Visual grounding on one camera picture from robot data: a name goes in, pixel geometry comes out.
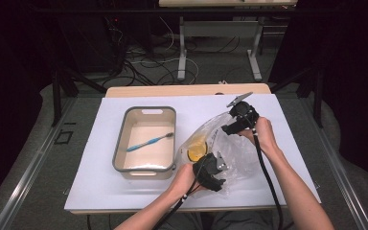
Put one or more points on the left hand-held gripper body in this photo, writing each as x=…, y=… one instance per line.
x=204, y=171

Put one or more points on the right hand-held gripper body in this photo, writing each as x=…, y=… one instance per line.
x=245, y=113

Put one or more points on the clear plastic bag yellow smiley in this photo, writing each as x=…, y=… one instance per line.
x=236, y=153

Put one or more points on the beige tray with grey rim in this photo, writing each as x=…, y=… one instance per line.
x=142, y=159

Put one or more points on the blue toothbrush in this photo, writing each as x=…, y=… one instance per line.
x=147, y=142

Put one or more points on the person's left hand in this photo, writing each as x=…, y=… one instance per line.
x=183, y=182

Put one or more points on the person's right hand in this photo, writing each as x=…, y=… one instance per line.
x=265, y=135

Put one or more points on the person's grey trousers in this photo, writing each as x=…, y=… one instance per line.
x=236, y=222

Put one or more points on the black metal stand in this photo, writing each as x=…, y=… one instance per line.
x=56, y=96
x=317, y=96

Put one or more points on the white-framed desk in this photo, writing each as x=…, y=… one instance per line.
x=218, y=28

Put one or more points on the white table mat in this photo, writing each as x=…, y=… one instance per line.
x=108, y=191

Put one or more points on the black curtain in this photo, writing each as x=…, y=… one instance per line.
x=6, y=96
x=357, y=80

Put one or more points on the dark computer tower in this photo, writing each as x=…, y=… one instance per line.
x=89, y=41

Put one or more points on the grey floor rail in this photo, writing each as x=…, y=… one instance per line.
x=348, y=191
x=28, y=172

